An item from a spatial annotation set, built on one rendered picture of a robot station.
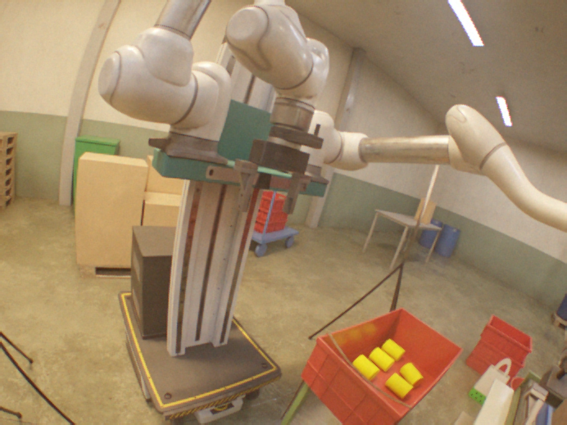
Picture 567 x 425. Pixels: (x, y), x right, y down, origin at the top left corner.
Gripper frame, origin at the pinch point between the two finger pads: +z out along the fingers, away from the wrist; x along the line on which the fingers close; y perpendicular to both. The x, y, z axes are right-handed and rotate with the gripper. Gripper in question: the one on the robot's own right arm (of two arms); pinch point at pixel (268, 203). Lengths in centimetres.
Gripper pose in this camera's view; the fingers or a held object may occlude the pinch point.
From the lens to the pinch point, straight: 57.1
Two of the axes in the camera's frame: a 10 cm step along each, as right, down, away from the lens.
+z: -2.6, 9.4, 2.2
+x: -7.3, -0.4, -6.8
